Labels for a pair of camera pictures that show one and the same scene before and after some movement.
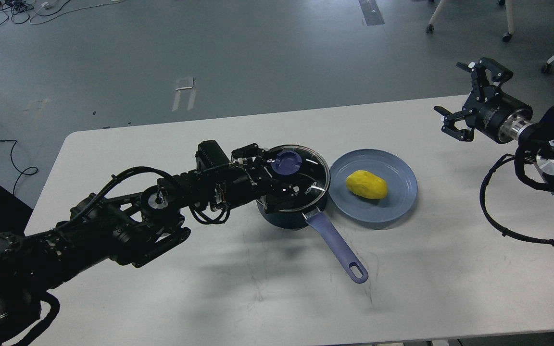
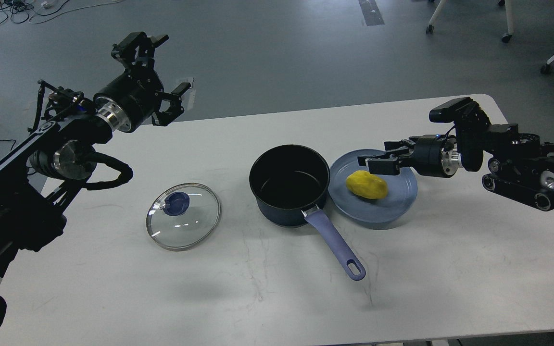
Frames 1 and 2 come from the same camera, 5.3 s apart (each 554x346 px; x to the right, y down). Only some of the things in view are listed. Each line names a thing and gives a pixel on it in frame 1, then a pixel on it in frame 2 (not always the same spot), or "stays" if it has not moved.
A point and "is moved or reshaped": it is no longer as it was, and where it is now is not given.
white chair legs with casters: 506,37 stays
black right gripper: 488,108 to 435,155
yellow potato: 367,184 stays
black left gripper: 249,174 to 127,100
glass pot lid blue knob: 286,162 is moved or reshaped
